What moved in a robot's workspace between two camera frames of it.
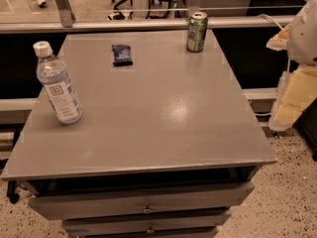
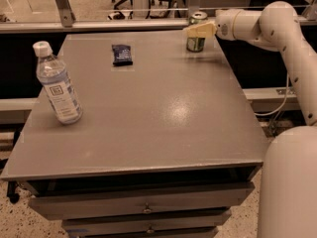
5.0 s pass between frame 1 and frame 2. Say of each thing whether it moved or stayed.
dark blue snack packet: stayed
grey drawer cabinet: stayed
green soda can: stayed
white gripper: moved
